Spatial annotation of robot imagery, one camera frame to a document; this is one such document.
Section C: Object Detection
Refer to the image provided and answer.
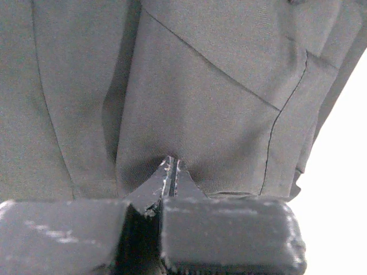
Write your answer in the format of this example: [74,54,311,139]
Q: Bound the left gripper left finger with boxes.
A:
[1,157,174,274]

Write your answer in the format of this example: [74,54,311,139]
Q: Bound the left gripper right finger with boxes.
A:
[159,159,307,274]

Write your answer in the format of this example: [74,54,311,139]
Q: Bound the black long sleeve shirt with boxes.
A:
[1,1,366,201]

